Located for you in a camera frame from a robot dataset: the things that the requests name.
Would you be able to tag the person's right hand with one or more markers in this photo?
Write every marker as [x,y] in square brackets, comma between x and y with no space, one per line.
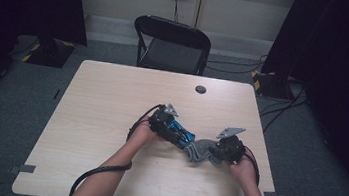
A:
[244,170]

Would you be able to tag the black floor tape strip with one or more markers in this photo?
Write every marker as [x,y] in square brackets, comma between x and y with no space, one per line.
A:
[57,94]

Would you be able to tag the grey towel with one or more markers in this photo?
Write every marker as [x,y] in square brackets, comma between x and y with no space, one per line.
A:
[201,150]

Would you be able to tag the blue toy car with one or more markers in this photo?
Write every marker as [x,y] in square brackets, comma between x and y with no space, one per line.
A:
[180,132]

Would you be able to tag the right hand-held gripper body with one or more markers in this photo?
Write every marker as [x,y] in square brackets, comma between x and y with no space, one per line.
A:
[230,148]

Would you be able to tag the person's left hand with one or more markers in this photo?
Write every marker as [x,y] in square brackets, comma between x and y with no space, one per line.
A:
[143,134]

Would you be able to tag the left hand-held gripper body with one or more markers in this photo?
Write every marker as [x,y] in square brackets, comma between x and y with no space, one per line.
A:
[159,121]

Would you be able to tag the black yellow-striped stand base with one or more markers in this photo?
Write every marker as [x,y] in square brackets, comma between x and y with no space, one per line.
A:
[50,56]
[271,86]

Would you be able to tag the black folding chair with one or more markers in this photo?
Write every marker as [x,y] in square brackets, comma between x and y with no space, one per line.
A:
[171,55]

